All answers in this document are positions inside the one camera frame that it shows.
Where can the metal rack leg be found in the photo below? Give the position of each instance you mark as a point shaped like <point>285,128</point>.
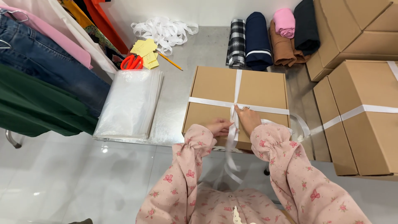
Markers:
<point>12,140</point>

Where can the white hanging garment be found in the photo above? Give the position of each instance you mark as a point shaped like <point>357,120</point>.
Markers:
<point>77,31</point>

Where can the white satin ribbon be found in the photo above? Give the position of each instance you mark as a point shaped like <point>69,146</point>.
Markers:
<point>238,84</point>

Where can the person's left hand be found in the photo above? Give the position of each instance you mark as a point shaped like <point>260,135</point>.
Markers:
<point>219,127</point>

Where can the blue denim jeans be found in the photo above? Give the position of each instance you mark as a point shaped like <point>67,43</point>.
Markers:
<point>46,65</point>

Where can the small brown cardboard box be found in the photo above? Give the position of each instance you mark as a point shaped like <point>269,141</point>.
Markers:
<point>317,68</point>

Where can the person's pink floral blouse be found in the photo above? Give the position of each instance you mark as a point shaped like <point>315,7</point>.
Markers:
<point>217,205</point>

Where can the person's left fingers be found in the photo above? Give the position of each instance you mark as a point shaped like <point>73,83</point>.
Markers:
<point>226,126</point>

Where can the yellow paper notes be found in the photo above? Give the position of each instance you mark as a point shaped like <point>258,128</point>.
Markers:
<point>145,49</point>

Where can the large open cardboard box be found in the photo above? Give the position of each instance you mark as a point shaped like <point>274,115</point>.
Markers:
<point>354,28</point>

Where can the loose pile of white ribbon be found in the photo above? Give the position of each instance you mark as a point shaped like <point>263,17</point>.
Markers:
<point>163,31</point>

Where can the pink hanging garment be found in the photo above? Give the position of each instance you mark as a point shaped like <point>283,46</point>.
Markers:
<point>59,39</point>

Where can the dark green hanging garment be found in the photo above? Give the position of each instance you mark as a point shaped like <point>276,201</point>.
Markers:
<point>37,105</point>

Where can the metal clothes hanger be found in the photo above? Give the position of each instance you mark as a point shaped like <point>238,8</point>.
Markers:
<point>18,14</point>
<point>5,44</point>

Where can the orange hanging garment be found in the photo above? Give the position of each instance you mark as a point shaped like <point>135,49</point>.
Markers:
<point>104,21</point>

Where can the dark patterned hanging garment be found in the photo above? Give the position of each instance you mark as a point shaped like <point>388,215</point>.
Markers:
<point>104,43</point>

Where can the navy folded garment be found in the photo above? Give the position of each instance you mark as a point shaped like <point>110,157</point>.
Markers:
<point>258,37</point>

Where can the yellow pencil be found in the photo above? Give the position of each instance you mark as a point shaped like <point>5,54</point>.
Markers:
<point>170,61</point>

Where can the brown folded garment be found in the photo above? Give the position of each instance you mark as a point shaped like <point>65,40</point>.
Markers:
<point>283,51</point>

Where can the pink rolled garment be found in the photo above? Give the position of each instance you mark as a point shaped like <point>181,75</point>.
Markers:
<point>284,22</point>

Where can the yellow hanging garment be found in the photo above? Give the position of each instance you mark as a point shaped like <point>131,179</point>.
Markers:
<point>77,12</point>

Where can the stack of clear plastic bags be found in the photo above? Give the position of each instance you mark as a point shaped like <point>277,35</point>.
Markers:
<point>129,104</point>

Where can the orange scissors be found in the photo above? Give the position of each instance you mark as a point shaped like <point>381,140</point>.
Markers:
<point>132,62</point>

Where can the ribbon-tied large cardboard box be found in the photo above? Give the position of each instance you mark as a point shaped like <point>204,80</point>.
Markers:
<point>367,133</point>

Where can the person's right hand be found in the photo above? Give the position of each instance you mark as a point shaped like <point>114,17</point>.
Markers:
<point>250,121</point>

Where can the black folded garment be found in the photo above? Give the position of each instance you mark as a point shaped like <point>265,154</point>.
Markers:
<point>306,28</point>

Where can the white ribbon on large box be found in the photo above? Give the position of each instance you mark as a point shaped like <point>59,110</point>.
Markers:
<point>367,108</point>

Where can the person's right fingers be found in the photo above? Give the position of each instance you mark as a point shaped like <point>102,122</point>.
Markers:
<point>242,110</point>

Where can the black white plaid fabric roll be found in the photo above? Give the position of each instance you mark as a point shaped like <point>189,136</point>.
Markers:
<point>237,42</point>

